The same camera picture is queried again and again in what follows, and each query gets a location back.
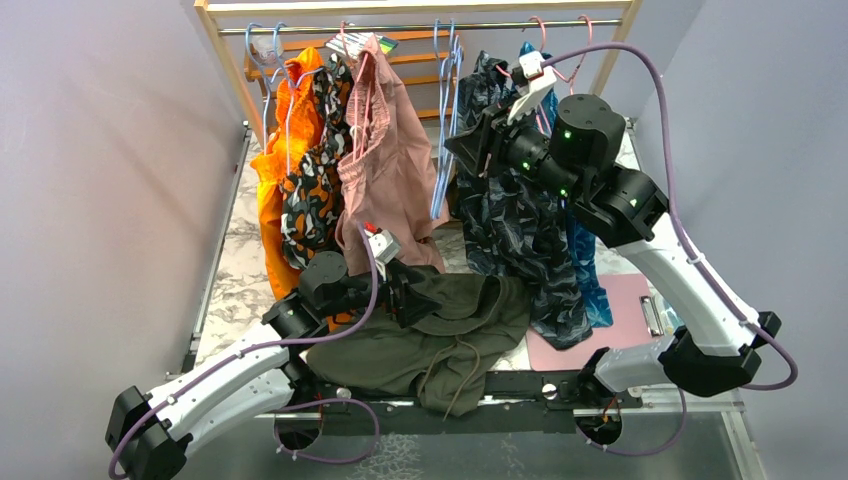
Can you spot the pink hanger on pink shorts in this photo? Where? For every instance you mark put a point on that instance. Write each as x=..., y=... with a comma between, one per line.
x=362, y=101

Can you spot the metal clipboard clip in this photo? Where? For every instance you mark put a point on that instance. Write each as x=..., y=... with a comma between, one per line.
x=654, y=325

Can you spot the black shark print shorts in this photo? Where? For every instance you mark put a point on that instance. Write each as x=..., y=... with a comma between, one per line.
x=513, y=226

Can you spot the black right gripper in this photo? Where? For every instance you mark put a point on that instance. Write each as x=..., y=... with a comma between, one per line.
x=490, y=138

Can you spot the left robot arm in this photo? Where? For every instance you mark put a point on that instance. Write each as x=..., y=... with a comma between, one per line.
x=152, y=434

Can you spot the pink mat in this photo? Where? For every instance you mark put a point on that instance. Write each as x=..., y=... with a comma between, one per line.
x=629, y=327

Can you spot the orange black camo shorts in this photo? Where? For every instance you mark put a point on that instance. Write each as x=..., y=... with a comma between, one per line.
x=313, y=201

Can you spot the blue wire hanger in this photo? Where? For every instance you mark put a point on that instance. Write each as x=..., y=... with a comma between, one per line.
x=449, y=67

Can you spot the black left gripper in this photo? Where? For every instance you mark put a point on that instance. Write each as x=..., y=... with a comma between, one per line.
x=411, y=304

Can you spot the dusty pink shorts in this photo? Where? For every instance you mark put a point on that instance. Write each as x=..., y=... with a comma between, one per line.
x=391, y=186

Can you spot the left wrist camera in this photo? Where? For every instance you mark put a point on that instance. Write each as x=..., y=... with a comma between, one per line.
x=384, y=247

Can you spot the wooden ladder shelf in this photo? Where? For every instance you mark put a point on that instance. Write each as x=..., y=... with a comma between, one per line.
x=416, y=60

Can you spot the olive green shorts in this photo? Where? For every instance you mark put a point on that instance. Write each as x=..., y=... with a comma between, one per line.
x=481, y=319

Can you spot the blue shark print shorts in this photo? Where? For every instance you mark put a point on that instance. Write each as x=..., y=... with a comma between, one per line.
x=580, y=242

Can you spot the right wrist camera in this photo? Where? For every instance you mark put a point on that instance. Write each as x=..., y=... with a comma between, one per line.
x=533, y=81

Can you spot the metal hanging rod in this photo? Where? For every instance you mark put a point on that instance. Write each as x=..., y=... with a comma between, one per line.
x=312, y=30

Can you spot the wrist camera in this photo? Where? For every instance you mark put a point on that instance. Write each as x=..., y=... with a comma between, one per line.
x=533, y=81
x=384, y=247

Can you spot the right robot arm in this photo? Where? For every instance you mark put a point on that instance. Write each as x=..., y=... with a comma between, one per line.
x=715, y=350

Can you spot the colourful marker box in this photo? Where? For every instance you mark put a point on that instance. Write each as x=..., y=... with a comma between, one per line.
x=352, y=44

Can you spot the blue hanger on orange shorts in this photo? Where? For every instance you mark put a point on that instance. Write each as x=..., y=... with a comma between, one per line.
x=292, y=124

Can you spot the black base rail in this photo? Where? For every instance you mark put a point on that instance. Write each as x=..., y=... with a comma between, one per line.
x=498, y=402

